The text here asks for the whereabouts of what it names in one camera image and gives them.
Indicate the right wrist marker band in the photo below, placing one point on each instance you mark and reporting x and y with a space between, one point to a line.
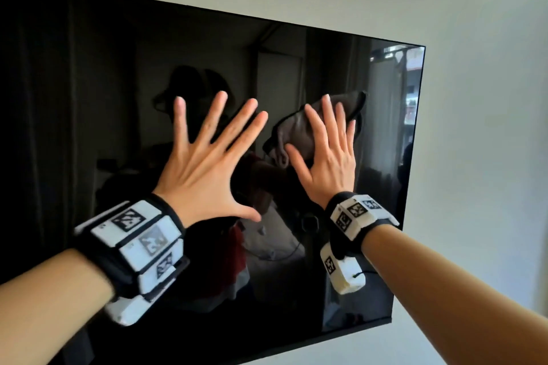
351 219

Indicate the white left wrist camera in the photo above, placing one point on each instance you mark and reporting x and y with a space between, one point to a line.
128 311

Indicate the grey cloth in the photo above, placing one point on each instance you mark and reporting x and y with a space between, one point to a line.
295 129

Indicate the person's right hand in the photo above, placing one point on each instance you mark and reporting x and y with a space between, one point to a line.
334 168

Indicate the black wall-mounted television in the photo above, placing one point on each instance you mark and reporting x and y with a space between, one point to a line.
85 78

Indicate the left wrist marker band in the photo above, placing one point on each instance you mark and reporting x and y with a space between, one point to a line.
141 240

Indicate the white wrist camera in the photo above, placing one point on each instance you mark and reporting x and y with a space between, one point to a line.
128 311
340 275

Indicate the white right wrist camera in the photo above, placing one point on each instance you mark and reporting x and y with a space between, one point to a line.
340 275

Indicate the person's right forearm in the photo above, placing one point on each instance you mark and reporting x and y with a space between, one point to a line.
449 300

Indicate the person's left hand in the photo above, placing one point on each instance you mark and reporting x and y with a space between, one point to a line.
201 180

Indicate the wrist marker band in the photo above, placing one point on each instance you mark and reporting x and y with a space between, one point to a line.
351 219
141 240

